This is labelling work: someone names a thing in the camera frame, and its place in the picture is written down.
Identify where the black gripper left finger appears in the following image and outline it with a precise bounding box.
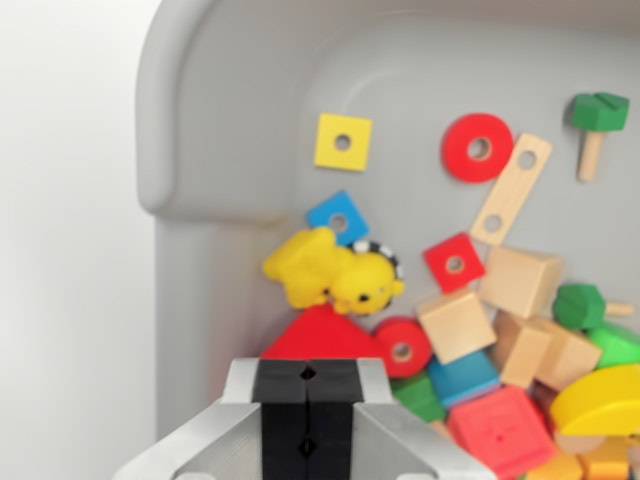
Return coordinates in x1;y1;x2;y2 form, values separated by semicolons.
112;357;309;480

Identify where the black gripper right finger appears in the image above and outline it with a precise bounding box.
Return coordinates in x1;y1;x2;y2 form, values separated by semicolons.
305;357;496;480

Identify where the grey plastic bin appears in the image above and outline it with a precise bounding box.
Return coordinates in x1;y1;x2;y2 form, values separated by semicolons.
135;0;640;480

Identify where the green wooden block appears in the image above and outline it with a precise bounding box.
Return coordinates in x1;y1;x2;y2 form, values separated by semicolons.
389;371;447;424

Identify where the red foam block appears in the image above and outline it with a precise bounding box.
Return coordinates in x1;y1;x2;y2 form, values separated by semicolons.
259;305;384;362

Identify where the wooden strip with holes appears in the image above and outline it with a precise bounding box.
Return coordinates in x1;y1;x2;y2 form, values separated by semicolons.
429;419;457;442
469;132;554;247

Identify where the red wooden wheel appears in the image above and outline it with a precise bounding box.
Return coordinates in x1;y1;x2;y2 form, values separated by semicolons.
439;112;516;184
374;316;434;379

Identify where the blue wooden block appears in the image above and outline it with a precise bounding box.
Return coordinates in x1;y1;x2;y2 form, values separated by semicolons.
425;349;502;409

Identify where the yellow rubber bear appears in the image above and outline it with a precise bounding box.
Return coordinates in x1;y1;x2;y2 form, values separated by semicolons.
261;226;406;317

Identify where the plain wooden cube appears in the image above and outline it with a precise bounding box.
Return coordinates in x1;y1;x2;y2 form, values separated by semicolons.
491;312;557;389
534;319;604;394
479;245;566;319
416;289;499;366

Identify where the large red cube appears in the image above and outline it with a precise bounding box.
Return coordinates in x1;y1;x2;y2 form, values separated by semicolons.
446;384;557;480

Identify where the red square nut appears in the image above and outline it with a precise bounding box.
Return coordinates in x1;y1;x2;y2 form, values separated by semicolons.
421;231;487;294

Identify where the blue square nut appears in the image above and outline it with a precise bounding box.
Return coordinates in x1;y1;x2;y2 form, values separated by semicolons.
305;189;372;248

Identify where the round wooden disc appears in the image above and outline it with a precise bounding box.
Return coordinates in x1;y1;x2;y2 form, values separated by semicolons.
554;431;607;454

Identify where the yellow sliced wooden banana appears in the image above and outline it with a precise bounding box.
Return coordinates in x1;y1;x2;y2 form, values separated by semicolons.
549;363;640;437

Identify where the yellow square nut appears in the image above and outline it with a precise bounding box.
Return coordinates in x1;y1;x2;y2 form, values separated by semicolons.
313;112;374;174

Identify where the light green round piece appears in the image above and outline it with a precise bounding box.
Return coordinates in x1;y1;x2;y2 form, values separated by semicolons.
586;321;640;372

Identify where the black white checkered ring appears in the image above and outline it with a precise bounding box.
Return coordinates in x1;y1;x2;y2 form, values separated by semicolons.
349;239;406;302

